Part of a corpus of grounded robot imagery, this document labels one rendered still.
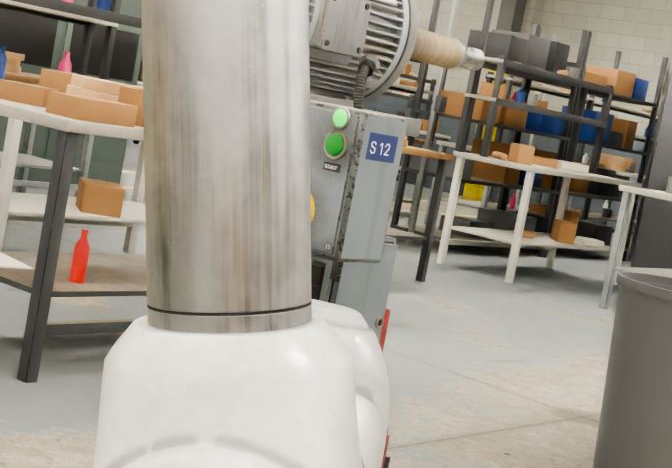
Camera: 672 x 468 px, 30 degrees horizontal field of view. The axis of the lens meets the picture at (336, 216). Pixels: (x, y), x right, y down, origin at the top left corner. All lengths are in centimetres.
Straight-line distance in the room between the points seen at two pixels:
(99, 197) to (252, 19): 592
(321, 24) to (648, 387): 265
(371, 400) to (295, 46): 30
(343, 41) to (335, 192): 33
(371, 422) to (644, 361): 339
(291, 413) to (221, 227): 11
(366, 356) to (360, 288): 101
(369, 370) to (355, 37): 105
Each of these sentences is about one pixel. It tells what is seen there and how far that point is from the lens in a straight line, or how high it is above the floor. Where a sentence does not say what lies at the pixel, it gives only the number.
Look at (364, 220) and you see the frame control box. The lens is 166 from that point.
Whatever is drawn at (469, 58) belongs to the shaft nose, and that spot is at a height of 125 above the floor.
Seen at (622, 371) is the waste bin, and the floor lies 41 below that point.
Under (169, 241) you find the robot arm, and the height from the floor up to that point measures 103.
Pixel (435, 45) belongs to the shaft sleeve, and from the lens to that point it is 227.
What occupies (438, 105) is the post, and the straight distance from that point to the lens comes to 1080.
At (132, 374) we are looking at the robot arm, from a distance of 73.
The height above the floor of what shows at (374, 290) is 85.
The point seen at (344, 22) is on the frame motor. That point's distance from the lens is 189.
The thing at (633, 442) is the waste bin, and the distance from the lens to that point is 433.
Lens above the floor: 113
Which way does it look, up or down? 5 degrees down
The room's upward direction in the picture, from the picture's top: 11 degrees clockwise
